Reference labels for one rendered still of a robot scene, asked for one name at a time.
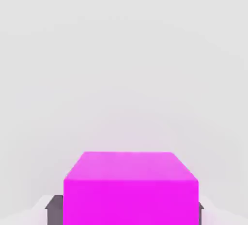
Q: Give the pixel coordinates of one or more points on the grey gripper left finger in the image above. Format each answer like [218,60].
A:
[55,211]

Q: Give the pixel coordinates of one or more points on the small magenta cube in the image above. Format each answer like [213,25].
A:
[131,198]

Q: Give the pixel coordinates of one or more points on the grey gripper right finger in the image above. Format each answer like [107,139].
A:
[200,214]

